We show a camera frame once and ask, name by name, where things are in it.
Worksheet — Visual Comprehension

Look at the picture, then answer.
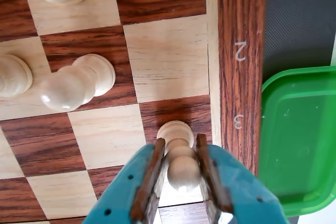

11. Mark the light wooden pawn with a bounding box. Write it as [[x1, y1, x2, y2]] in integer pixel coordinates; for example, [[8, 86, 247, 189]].
[[39, 53, 116, 112], [156, 120, 204, 192], [0, 54, 34, 101]]

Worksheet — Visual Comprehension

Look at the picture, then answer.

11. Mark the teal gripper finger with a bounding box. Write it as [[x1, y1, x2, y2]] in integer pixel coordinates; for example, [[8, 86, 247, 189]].
[[196, 133, 288, 224], [84, 137, 166, 224]]

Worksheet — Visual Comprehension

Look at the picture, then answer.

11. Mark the dark grey mat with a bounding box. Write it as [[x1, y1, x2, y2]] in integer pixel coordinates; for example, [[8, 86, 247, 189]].
[[262, 0, 336, 224]]

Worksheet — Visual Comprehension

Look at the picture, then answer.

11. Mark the green plastic lid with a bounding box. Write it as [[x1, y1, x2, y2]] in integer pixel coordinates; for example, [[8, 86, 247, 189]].
[[258, 65, 336, 218]]

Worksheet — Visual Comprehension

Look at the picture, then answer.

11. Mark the wooden chessboard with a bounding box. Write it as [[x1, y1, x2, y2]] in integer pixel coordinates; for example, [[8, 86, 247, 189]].
[[0, 0, 268, 224]]

